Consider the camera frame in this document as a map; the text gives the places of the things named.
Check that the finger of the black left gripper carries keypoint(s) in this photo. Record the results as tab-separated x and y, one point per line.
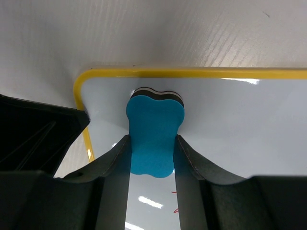
36	136

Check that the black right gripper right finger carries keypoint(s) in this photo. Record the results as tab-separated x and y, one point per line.
212	198

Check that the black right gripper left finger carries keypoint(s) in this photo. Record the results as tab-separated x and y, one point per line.
93	197

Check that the yellow framed whiteboard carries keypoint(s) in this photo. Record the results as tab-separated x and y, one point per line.
250	122

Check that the blue whiteboard eraser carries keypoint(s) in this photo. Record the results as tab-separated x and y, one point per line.
154	120

